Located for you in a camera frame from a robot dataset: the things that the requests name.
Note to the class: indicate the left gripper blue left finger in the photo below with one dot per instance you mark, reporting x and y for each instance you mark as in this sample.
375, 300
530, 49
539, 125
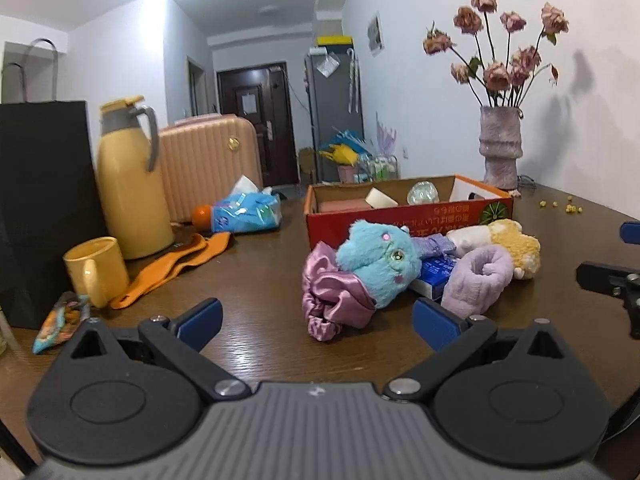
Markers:
199, 325

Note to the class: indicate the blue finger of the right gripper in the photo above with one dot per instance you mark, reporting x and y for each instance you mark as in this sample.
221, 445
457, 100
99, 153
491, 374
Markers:
630, 232

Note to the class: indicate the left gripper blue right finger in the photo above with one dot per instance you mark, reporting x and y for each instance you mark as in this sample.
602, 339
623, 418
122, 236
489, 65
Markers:
436, 325

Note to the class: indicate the blue handkerchief tissue pack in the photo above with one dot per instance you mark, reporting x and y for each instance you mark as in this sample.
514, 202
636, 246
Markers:
434, 276

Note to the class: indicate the purple fluffy headband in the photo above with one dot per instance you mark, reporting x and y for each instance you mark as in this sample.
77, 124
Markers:
477, 281

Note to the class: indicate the blue plush toy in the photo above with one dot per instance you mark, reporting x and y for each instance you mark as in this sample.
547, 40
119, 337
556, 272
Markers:
382, 256

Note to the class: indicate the yellow white plush toy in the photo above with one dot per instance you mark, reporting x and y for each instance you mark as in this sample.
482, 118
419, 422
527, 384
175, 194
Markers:
523, 249

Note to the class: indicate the pink satin scrunchie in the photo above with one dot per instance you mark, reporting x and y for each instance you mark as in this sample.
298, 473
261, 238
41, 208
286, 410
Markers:
332, 298

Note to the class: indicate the lavender cloth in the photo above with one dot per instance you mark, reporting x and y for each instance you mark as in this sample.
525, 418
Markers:
433, 246

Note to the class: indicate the yellow petals on table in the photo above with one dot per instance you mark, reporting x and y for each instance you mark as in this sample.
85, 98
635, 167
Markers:
569, 205

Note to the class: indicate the orange fruit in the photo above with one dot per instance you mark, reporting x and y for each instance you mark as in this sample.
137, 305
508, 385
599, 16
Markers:
202, 218

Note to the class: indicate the yellow mug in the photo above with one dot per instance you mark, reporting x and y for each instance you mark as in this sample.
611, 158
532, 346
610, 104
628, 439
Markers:
97, 270

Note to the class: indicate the red cardboard box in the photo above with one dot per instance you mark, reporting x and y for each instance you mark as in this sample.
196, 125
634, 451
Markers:
330, 209

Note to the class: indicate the colourful snack packet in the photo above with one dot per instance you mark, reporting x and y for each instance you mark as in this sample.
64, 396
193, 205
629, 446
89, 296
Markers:
62, 321

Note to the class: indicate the yellow thermos jug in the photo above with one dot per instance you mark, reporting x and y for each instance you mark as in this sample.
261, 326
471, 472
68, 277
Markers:
129, 180

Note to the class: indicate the pink ceramic vase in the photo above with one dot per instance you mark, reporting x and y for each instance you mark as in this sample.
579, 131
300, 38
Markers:
501, 145

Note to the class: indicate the pink ribbed suitcase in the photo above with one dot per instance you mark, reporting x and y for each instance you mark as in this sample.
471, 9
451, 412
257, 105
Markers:
202, 157

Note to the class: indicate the metal trolley rack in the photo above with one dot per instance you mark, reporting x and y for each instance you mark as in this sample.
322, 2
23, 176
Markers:
377, 168

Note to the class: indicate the black paper bag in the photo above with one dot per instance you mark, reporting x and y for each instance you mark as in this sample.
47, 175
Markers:
49, 203

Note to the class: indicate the dried pink rose bouquet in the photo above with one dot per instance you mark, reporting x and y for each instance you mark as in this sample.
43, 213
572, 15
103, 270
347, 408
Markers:
499, 73

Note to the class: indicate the yellow toy on pile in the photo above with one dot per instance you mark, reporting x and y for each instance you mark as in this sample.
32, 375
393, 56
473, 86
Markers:
340, 154

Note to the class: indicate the dark brown door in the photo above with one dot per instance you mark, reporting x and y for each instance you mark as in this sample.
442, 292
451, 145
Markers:
260, 94

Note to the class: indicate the grey refrigerator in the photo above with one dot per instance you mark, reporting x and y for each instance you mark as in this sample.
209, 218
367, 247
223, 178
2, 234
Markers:
332, 82

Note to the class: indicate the yellow box on refrigerator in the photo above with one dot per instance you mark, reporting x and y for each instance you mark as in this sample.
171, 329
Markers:
326, 41

